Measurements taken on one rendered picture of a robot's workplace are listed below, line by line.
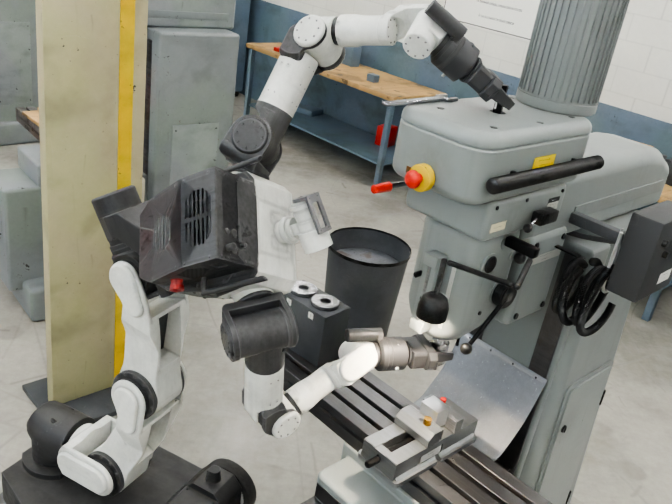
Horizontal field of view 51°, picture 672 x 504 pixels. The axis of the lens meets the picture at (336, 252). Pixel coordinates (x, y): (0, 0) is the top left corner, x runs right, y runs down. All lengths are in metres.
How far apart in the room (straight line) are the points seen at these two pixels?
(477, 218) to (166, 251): 0.68
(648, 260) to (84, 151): 2.15
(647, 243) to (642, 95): 4.38
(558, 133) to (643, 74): 4.45
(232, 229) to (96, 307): 1.96
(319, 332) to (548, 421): 0.75
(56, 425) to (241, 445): 1.25
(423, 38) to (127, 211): 0.81
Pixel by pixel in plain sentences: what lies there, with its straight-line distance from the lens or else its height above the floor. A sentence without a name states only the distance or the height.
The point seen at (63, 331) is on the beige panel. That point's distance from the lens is 3.37.
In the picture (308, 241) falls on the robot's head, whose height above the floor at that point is 1.60.
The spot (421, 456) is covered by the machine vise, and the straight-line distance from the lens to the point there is 1.97.
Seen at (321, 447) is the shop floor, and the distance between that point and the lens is 3.45.
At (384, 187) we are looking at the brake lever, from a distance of 1.61.
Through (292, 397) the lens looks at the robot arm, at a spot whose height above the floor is 1.17.
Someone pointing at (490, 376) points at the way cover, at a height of 1.03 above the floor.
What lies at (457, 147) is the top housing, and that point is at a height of 1.85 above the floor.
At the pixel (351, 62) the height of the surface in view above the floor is 0.93.
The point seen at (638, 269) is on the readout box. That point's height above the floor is 1.60.
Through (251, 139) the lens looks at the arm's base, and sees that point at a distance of 1.60.
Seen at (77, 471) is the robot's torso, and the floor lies 0.68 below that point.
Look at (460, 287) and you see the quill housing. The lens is 1.72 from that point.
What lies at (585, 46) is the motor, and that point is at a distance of 1.79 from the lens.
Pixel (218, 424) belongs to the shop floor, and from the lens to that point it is 3.50.
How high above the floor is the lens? 2.24
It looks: 25 degrees down
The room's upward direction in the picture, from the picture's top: 9 degrees clockwise
